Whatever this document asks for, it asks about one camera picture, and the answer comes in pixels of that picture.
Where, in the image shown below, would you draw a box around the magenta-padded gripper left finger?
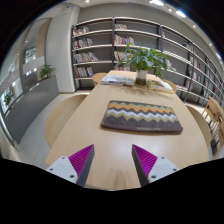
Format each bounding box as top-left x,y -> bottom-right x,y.
45,143 -> 96,188

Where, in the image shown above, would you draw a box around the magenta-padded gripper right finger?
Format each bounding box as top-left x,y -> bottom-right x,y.
131,143 -> 180,188

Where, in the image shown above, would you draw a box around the zigzag striped grey towel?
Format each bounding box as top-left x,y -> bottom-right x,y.
100,99 -> 184,135

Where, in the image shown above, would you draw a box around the round-backed light wooden chair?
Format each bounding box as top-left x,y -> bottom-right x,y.
44,94 -> 88,148
163,79 -> 178,93
91,72 -> 108,87
185,105 -> 212,149

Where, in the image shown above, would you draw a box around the grey partition counter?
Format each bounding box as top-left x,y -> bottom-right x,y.
3,74 -> 61,144

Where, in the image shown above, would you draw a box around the slatted wooden chair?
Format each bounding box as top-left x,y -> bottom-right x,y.
200,96 -> 224,158

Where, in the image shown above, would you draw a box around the yellow-green book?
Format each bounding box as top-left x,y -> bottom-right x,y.
146,79 -> 174,94

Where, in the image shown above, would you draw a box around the small green potted plant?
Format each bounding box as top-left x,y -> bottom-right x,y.
39,63 -> 56,80
2,91 -> 14,108

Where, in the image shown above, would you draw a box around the white magazine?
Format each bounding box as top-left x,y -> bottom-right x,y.
99,74 -> 135,87

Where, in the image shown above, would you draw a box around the grey bookshelf unit with books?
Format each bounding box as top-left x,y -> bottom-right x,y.
70,16 -> 224,108

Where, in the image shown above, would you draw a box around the ceiling lights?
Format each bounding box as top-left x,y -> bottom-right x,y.
83,0 -> 223,61

